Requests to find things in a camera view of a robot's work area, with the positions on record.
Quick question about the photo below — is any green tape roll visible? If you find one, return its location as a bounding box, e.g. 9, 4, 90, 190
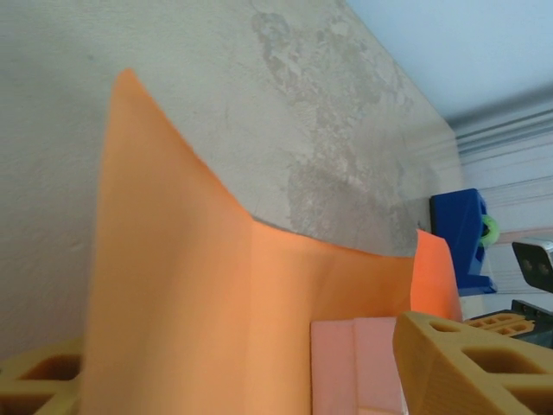
479, 214, 501, 248

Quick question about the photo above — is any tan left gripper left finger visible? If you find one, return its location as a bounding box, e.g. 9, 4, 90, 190
0, 336, 86, 415

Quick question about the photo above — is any aluminium frame corner post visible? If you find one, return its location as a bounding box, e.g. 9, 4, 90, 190
447, 86, 553, 161

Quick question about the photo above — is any blue tape dispenser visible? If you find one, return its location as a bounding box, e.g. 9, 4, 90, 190
429, 188, 498, 297

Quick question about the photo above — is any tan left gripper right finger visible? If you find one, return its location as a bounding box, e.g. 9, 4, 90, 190
391, 310, 553, 415

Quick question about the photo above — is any pink gift box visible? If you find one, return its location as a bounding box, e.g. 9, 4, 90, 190
309, 317, 410, 415

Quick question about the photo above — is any orange wrapping paper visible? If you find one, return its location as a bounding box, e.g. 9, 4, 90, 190
79, 67, 463, 415

